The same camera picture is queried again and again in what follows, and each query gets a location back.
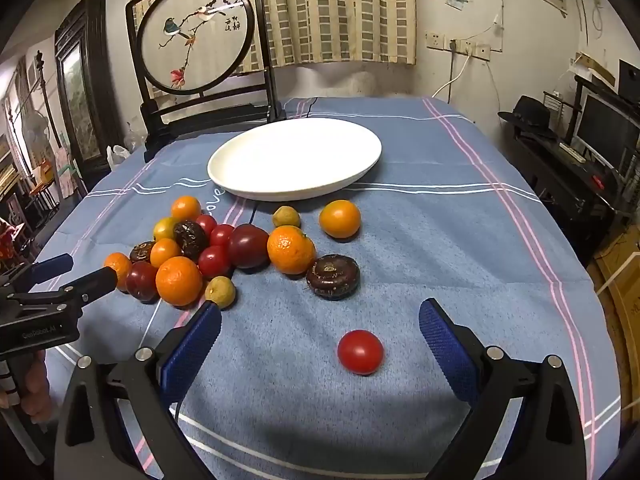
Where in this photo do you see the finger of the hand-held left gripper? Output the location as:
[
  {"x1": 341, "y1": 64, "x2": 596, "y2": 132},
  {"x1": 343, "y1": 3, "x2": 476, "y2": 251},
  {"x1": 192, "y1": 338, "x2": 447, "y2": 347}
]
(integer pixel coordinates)
[
  {"x1": 0, "y1": 253, "x2": 74, "y2": 292},
  {"x1": 2, "y1": 266, "x2": 119, "y2": 317}
]

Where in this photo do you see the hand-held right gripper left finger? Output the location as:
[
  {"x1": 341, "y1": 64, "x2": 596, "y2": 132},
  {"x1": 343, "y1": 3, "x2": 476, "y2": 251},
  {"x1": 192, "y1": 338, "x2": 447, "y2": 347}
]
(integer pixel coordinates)
[{"x1": 54, "y1": 301, "x2": 223, "y2": 480}]

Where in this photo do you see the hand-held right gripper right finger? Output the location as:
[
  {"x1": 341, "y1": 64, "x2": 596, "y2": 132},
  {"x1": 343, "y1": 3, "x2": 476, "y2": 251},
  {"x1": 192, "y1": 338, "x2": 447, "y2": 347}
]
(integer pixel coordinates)
[{"x1": 418, "y1": 298, "x2": 587, "y2": 480}]

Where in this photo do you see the mandarin orange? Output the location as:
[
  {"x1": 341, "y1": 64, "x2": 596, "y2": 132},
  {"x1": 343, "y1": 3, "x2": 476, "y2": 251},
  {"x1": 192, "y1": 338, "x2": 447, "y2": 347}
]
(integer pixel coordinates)
[
  {"x1": 103, "y1": 252, "x2": 132, "y2": 292},
  {"x1": 267, "y1": 225, "x2": 317, "y2": 276},
  {"x1": 155, "y1": 256, "x2": 204, "y2": 307}
]

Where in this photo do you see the dark red plum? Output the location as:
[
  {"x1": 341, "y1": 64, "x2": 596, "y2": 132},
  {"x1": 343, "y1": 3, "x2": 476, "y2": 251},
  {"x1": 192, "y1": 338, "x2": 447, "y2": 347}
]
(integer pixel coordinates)
[
  {"x1": 229, "y1": 224, "x2": 271, "y2": 269},
  {"x1": 125, "y1": 261, "x2": 160, "y2": 304}
]

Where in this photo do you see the small dark passion fruit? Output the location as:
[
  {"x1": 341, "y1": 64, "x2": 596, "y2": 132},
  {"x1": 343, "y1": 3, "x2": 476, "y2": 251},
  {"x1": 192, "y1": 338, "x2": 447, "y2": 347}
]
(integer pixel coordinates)
[{"x1": 129, "y1": 241, "x2": 157, "y2": 264}]

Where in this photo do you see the small yellow green lime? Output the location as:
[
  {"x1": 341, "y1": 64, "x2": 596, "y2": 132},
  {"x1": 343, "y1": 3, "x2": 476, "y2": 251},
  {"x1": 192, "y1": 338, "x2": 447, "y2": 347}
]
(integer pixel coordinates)
[
  {"x1": 272, "y1": 206, "x2": 302, "y2": 229},
  {"x1": 204, "y1": 276, "x2": 236, "y2": 310}
]

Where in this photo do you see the smooth orange tomato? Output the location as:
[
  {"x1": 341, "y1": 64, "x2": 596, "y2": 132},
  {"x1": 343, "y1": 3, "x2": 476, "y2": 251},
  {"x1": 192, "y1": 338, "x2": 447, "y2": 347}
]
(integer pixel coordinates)
[
  {"x1": 171, "y1": 195, "x2": 202, "y2": 222},
  {"x1": 150, "y1": 238, "x2": 182, "y2": 268},
  {"x1": 319, "y1": 200, "x2": 362, "y2": 239}
]

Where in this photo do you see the yellow green tomato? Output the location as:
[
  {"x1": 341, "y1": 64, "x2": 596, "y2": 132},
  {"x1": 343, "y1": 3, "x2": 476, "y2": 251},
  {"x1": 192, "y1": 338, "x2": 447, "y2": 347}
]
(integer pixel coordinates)
[{"x1": 153, "y1": 216, "x2": 178, "y2": 242}]

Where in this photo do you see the wrinkled dark passion fruit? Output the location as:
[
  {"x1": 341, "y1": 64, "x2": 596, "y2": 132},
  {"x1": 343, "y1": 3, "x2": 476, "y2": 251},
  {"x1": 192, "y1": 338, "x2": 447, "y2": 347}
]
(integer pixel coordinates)
[{"x1": 173, "y1": 220, "x2": 208, "y2": 261}]

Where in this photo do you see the round dark passion fruit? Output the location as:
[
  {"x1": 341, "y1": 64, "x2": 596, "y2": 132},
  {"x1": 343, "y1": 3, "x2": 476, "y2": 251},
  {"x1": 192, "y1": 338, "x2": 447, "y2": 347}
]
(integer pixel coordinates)
[{"x1": 306, "y1": 254, "x2": 361, "y2": 301}]

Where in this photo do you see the white oval plate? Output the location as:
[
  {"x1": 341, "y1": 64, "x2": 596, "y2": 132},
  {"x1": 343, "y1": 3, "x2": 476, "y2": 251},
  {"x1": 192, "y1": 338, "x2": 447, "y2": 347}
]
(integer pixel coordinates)
[{"x1": 207, "y1": 118, "x2": 383, "y2": 202}]

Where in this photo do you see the person's left hand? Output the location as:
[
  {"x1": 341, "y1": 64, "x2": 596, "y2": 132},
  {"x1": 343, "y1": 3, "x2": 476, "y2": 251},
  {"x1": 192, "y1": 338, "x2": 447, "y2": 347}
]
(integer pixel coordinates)
[{"x1": 0, "y1": 350, "x2": 57, "y2": 423}]

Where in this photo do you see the blue striped tablecloth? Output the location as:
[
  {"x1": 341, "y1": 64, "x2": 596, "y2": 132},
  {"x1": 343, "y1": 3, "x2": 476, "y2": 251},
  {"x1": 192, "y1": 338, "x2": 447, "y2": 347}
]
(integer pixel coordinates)
[{"x1": 30, "y1": 95, "x2": 623, "y2": 480}]

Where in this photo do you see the white plastic bag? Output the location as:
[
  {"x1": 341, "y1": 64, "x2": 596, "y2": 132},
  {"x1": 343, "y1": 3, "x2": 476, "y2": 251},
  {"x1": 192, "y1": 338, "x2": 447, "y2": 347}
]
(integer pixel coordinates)
[{"x1": 106, "y1": 144, "x2": 132, "y2": 170}]

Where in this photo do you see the white standing fan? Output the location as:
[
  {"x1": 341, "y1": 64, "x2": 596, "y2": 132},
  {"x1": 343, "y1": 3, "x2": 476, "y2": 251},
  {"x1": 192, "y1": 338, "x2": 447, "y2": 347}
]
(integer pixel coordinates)
[{"x1": 15, "y1": 110, "x2": 57, "y2": 162}]

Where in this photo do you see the large cardboard box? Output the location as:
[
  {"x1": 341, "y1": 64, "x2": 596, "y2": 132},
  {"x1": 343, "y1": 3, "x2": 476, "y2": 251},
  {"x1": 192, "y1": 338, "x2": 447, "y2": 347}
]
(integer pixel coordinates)
[{"x1": 592, "y1": 225, "x2": 640, "y2": 396}]

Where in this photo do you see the black desk rack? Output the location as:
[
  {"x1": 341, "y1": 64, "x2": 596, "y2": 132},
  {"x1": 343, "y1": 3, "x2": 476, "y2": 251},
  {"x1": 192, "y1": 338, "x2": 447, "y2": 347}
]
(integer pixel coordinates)
[{"x1": 512, "y1": 75, "x2": 640, "y2": 266}]

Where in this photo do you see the dark wooden framed painting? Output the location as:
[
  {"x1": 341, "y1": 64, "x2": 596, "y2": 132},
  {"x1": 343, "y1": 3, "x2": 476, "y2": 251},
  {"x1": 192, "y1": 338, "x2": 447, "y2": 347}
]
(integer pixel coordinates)
[{"x1": 54, "y1": 0, "x2": 126, "y2": 176}]

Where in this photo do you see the black hat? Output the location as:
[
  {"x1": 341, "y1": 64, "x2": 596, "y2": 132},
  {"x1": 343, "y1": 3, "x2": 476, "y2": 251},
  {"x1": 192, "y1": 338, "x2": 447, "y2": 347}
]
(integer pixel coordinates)
[{"x1": 497, "y1": 95, "x2": 558, "y2": 141}]

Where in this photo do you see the computer monitor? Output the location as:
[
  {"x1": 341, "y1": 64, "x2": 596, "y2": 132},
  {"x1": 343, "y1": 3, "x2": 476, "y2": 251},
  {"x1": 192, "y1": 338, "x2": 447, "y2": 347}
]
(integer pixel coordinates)
[{"x1": 570, "y1": 91, "x2": 640, "y2": 171}]

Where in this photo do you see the round embroidered screen on stand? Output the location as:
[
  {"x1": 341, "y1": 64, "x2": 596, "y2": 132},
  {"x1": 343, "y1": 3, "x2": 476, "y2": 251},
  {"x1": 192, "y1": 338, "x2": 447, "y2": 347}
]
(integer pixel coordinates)
[{"x1": 125, "y1": 0, "x2": 286, "y2": 163}]

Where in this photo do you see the black metal pole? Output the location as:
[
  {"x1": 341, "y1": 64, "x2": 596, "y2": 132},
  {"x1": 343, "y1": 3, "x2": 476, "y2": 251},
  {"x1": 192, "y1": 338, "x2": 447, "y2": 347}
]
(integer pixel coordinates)
[{"x1": 252, "y1": 0, "x2": 280, "y2": 122}]

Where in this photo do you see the long cardboard box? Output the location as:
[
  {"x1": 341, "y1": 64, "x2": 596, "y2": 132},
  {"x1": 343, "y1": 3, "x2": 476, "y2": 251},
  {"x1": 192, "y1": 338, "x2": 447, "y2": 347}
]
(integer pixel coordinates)
[{"x1": 575, "y1": 51, "x2": 616, "y2": 86}]

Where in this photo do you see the black speaker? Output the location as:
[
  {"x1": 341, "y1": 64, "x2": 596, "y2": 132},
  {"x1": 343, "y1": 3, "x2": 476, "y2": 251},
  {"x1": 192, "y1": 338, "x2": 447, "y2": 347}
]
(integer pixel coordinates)
[{"x1": 617, "y1": 59, "x2": 640, "y2": 103}]

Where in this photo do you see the beige checked curtain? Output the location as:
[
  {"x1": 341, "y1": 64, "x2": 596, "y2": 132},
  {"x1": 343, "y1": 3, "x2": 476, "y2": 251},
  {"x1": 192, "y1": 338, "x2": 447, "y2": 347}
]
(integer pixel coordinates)
[{"x1": 129, "y1": 0, "x2": 417, "y2": 67}]

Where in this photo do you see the white power cable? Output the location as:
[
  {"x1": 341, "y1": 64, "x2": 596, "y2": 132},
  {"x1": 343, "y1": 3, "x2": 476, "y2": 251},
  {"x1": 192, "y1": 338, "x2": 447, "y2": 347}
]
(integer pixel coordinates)
[{"x1": 431, "y1": 52, "x2": 473, "y2": 99}]

